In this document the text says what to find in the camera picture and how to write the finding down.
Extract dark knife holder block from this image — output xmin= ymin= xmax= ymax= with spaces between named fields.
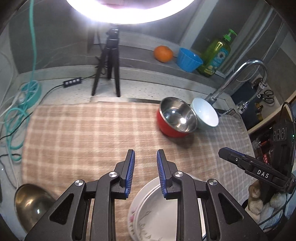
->
xmin=231 ymin=78 xmax=274 ymax=130

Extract light blue ceramic bowl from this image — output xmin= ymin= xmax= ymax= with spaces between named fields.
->
xmin=190 ymin=97 xmax=219 ymax=130

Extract orange tangerine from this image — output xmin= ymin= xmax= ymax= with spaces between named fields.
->
xmin=154 ymin=46 xmax=174 ymax=63

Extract white ring light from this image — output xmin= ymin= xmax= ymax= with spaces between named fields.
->
xmin=67 ymin=1 xmax=192 ymax=25

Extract white plate with leaf pattern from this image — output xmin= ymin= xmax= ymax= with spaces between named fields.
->
xmin=135 ymin=182 xmax=206 ymax=241

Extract plaid checkered cloth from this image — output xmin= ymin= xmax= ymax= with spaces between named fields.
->
xmin=21 ymin=101 xmax=258 ymax=241

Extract white plate with pink flowers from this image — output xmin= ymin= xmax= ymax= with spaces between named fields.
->
xmin=127 ymin=177 xmax=202 ymax=241

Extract black tripod stand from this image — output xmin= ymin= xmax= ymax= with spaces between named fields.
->
xmin=91 ymin=25 xmax=121 ymax=97

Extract chrome kitchen faucet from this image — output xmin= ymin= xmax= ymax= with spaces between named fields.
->
xmin=204 ymin=58 xmax=269 ymax=107

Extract black cable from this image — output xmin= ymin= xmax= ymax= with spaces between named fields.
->
xmin=0 ymin=67 xmax=102 ymax=163

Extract black inline light remote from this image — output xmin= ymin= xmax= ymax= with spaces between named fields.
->
xmin=63 ymin=77 xmax=82 ymax=88

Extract right gloved hand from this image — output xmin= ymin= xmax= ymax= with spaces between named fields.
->
xmin=245 ymin=179 xmax=289 ymax=233

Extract black handled scissors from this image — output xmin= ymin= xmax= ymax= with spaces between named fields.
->
xmin=257 ymin=89 xmax=274 ymax=104

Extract blue ribbed plastic cup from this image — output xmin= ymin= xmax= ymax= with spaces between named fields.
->
xmin=177 ymin=48 xmax=203 ymax=73

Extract green dish soap bottle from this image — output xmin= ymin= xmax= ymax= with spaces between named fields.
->
xmin=197 ymin=29 xmax=237 ymax=77

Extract teal cable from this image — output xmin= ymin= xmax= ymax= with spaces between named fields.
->
xmin=3 ymin=0 xmax=39 ymax=163

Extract large stainless steel bowl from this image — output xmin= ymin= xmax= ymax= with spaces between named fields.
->
xmin=14 ymin=183 xmax=56 ymax=233

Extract red steel bowl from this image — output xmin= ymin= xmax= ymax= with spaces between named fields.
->
xmin=157 ymin=97 xmax=198 ymax=138

